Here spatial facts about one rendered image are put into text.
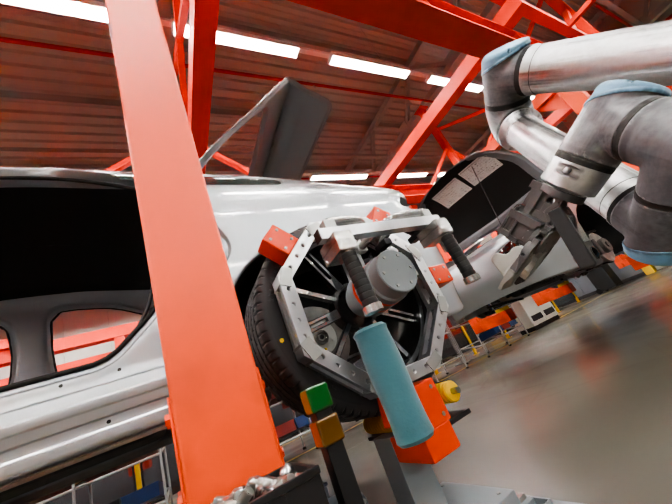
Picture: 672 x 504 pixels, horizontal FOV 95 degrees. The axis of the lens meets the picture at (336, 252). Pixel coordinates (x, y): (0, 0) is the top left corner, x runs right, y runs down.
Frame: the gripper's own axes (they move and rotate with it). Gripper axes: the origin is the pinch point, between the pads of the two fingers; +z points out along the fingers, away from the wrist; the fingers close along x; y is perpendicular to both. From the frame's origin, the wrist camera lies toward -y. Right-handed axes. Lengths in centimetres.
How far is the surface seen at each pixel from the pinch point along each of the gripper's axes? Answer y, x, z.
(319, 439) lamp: -1.9, 43.0, 20.7
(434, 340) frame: 11.9, -9.8, 33.5
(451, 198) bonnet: 211, -310, 81
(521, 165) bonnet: 154, -321, 13
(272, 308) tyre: 39, 32, 34
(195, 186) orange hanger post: 62, 48, 7
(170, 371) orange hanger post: 23, 60, 27
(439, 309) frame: 19.0, -18.0, 29.5
